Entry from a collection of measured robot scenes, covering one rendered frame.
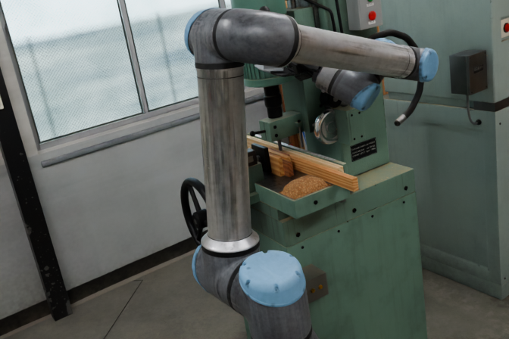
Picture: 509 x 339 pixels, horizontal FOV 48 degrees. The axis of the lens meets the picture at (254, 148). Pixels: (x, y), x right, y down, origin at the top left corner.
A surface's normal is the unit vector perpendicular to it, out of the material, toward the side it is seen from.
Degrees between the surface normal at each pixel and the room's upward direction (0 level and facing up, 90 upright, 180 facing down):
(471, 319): 0
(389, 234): 90
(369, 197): 90
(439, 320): 0
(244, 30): 68
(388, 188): 90
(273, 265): 8
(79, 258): 90
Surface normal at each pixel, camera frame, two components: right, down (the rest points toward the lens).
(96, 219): 0.57, 0.16
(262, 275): -0.11, -0.90
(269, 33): 0.13, -0.02
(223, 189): -0.09, 0.28
